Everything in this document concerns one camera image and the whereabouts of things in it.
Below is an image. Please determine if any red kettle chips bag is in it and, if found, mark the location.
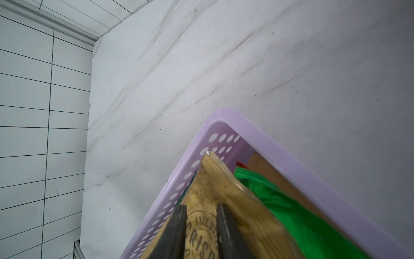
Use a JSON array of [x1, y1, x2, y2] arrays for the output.
[[142, 152, 303, 259]]

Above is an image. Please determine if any green white chips bag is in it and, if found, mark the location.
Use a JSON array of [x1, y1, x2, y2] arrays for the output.
[[234, 167, 369, 259]]

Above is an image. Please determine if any green kettle chips bag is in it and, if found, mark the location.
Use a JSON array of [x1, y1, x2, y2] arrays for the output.
[[247, 153, 340, 231]]

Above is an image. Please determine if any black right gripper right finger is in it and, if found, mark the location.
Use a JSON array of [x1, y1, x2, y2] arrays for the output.
[[216, 204, 254, 259]]

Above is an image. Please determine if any purple plastic basket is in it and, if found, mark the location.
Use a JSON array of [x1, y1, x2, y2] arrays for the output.
[[122, 109, 413, 259]]

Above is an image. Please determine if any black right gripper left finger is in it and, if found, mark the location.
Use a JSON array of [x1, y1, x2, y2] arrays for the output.
[[148, 205, 187, 259]]

